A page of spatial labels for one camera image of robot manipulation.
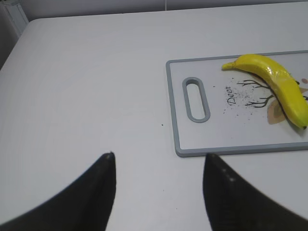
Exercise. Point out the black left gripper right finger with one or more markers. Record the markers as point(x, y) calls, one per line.
point(233, 204)

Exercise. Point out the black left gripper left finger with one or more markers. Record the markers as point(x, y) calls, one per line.
point(85, 205)

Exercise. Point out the yellow plastic banana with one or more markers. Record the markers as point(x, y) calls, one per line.
point(279, 80)

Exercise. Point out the white grey-rimmed cutting board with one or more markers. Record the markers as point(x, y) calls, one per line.
point(225, 112)

